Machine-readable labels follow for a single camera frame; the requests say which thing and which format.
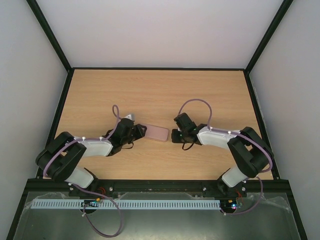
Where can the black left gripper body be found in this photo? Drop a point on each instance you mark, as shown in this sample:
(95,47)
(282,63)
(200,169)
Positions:
(127,140)

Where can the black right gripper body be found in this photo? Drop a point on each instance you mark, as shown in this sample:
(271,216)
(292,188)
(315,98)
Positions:
(179,136)

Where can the pink glasses case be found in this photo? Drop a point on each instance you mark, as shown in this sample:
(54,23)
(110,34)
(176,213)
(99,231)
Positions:
(156,133)

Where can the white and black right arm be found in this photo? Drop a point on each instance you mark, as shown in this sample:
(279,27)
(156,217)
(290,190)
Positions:
(251,154)

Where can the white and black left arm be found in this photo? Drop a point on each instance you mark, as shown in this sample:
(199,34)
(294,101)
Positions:
(59,160)

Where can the grey metal front plate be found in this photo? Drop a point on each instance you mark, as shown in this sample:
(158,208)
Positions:
(267,217)

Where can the white slotted cable duct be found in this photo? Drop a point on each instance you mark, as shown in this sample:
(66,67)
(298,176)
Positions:
(69,204)

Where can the black front mounting rail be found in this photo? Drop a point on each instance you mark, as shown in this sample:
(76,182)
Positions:
(204,188)

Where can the black left corner post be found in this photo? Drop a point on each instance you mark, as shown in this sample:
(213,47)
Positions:
(39,15)

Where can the black frame corner post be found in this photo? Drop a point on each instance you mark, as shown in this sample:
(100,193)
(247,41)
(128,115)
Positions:
(277,19)

